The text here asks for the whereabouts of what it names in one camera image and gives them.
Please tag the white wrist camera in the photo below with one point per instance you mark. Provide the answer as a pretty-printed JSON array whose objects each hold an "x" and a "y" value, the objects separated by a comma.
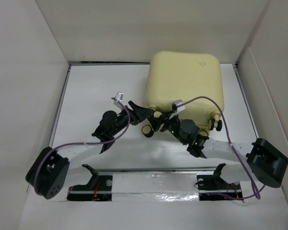
[
  {"x": 117, "y": 99},
  {"x": 177, "y": 107}
]

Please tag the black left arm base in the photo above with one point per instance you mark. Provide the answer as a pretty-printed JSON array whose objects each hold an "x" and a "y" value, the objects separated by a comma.
[{"x": 98, "y": 188}]

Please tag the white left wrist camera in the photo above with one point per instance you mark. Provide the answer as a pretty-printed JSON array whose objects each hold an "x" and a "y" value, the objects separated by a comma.
[{"x": 117, "y": 99}]

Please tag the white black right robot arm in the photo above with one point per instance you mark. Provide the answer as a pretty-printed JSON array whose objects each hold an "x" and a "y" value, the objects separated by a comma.
[{"x": 259, "y": 160}]

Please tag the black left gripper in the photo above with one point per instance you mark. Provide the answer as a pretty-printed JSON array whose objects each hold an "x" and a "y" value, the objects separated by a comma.
[{"x": 142, "y": 113}]

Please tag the aluminium front rail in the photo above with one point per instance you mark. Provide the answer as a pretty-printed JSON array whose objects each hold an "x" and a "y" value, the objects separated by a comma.
[{"x": 146, "y": 170}]

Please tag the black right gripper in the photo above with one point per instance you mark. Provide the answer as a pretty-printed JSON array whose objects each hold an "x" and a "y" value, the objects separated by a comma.
[{"x": 156, "y": 122}]

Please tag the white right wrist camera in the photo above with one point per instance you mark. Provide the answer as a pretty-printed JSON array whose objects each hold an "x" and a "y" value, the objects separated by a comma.
[{"x": 177, "y": 107}]

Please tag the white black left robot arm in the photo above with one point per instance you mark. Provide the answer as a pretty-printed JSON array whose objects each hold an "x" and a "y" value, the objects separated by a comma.
[{"x": 68, "y": 155}]

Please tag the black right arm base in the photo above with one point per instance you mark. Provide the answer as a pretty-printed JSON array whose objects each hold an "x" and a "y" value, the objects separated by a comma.
[{"x": 213, "y": 188}]

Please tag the pale yellow hard-shell suitcase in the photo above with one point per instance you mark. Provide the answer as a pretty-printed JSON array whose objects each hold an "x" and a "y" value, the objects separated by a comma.
[{"x": 193, "y": 78}]

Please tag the silver foil tape strip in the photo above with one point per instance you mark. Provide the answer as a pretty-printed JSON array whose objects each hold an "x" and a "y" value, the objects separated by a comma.
[{"x": 154, "y": 187}]

